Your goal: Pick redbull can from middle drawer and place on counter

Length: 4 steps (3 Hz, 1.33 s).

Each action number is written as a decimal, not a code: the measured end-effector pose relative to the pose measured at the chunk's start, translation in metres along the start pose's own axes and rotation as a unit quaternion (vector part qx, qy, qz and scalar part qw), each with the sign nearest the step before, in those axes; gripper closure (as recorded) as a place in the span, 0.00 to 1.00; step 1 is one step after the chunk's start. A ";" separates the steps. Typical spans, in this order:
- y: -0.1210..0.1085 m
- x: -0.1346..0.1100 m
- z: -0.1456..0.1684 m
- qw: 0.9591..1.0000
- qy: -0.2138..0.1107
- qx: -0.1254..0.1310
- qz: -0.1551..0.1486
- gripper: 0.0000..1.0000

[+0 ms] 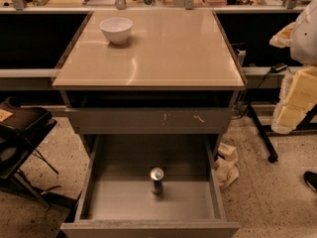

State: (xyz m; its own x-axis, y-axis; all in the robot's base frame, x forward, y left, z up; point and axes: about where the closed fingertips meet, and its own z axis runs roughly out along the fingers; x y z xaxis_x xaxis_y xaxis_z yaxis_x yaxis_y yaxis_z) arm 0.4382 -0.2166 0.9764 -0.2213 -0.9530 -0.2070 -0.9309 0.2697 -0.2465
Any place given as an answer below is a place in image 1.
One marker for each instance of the white ceramic bowl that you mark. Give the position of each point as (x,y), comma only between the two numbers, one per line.
(116,30)

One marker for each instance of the redbull can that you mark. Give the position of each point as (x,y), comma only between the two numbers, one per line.
(156,175)

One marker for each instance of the white power strip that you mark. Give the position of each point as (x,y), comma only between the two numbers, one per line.
(241,54)

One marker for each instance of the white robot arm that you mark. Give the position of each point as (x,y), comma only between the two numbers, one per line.
(304,36)

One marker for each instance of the beige counter cabinet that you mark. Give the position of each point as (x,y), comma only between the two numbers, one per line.
(174,58)

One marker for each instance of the grey open middle drawer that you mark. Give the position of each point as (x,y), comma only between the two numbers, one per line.
(117,199)

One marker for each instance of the crumpled white cloth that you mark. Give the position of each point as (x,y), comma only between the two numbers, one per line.
(226,171)

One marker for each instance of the black power adapter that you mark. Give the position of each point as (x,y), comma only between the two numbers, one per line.
(278,68)

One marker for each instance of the black shoe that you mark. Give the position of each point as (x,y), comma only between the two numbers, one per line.
(311,180)

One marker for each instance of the black folding chair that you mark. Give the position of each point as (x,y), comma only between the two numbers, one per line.
(22,129)

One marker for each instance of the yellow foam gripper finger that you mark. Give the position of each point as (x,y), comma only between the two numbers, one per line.
(298,95)
(283,38)

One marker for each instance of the grey top drawer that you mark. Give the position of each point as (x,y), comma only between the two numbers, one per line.
(149,120)

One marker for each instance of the black table leg stand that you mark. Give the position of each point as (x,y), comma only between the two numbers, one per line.
(273,156)

